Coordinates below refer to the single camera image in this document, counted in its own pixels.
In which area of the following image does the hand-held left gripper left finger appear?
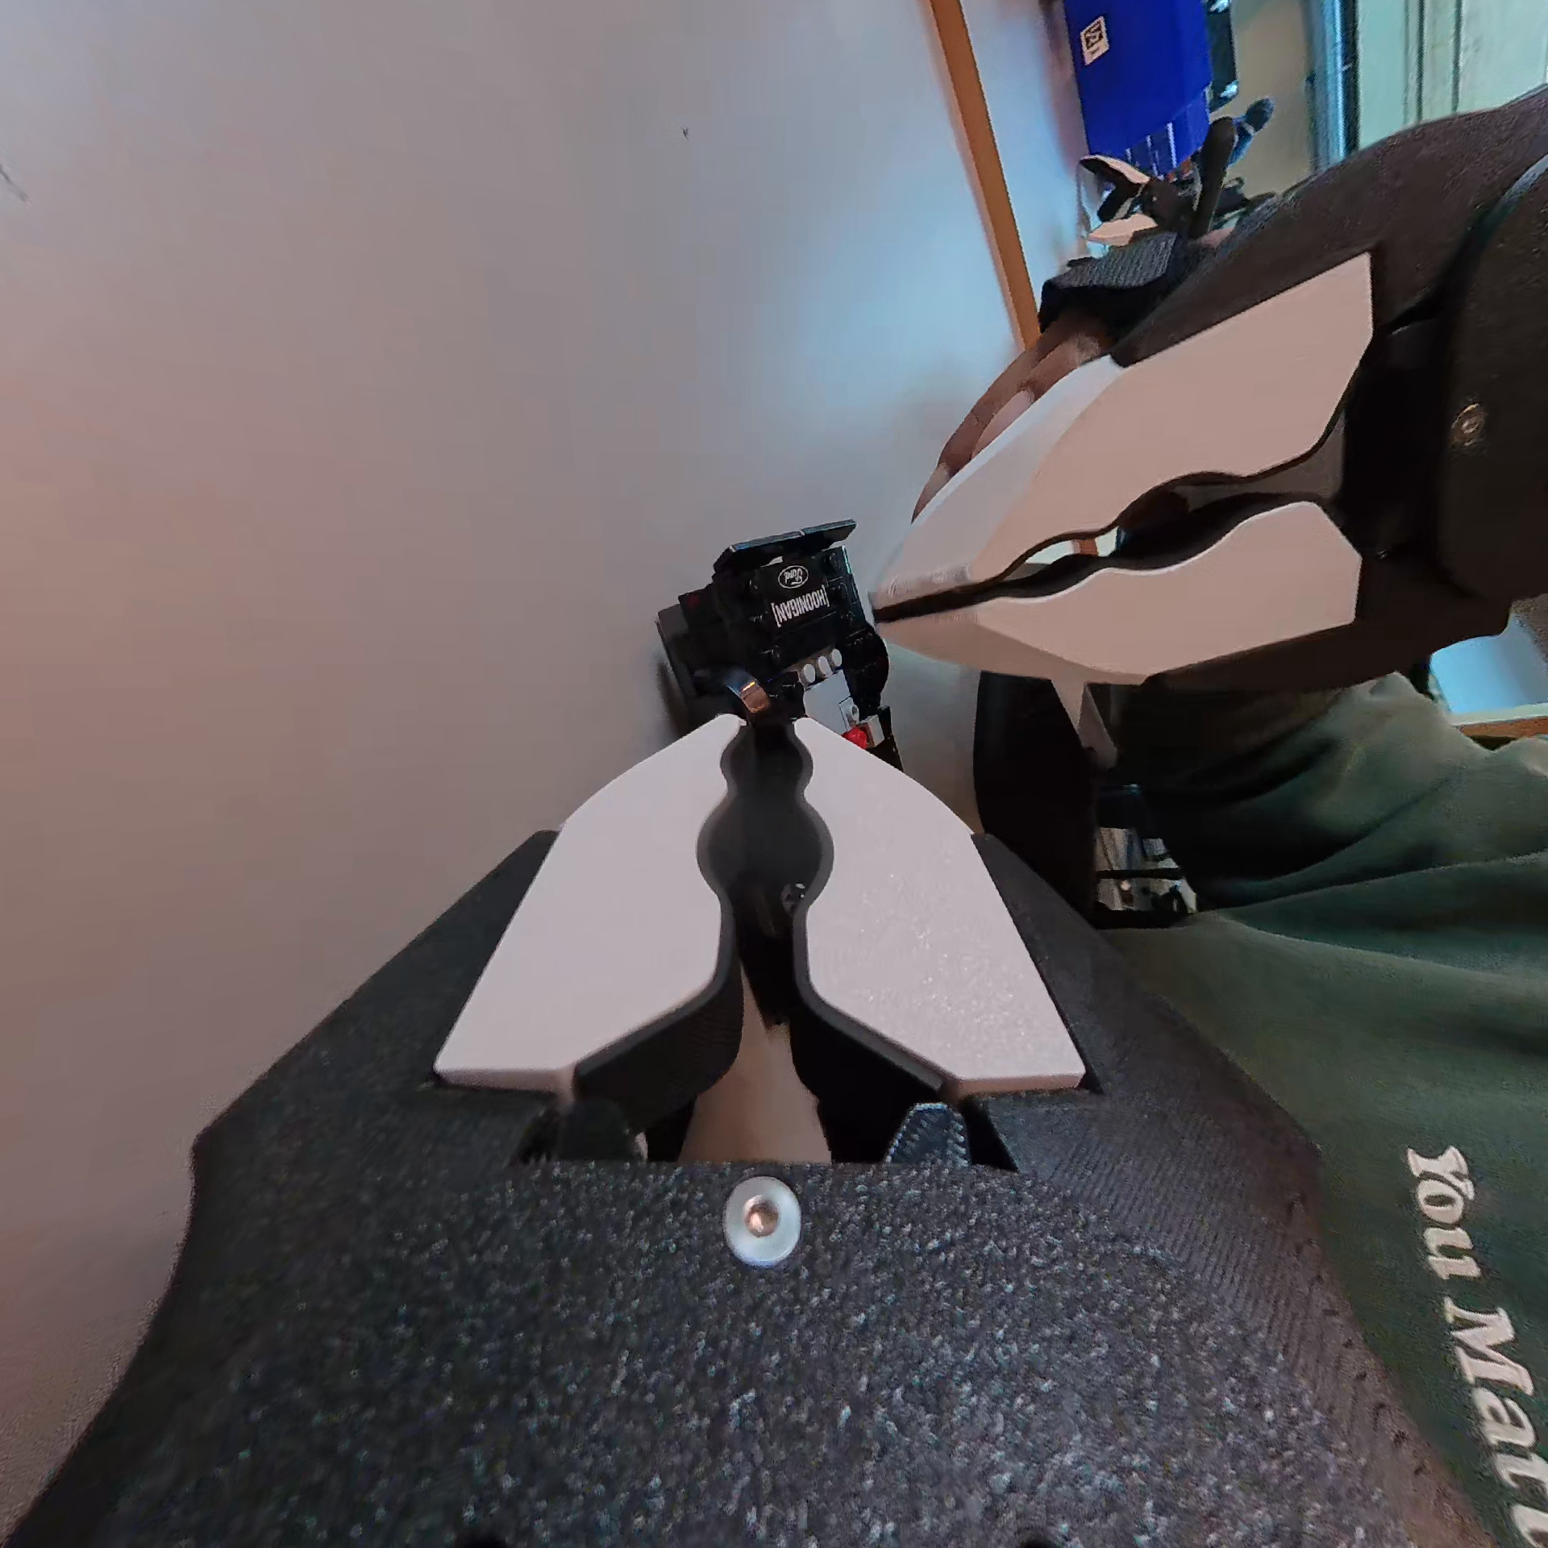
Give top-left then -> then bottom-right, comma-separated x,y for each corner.
433,714 -> 745,1121

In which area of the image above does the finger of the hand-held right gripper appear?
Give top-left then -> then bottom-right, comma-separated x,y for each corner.
870,500 -> 1366,684
870,251 -> 1381,607

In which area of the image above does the partly built lego car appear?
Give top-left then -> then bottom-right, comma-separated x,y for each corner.
656,518 -> 907,1042

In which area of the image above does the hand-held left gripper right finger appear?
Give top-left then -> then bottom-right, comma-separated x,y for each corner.
793,719 -> 1091,1108

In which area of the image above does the person's green top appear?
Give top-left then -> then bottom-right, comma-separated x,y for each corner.
1089,671 -> 1548,1548

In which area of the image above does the idle black and white gripper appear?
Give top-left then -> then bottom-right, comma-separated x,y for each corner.
1077,96 -> 1277,256

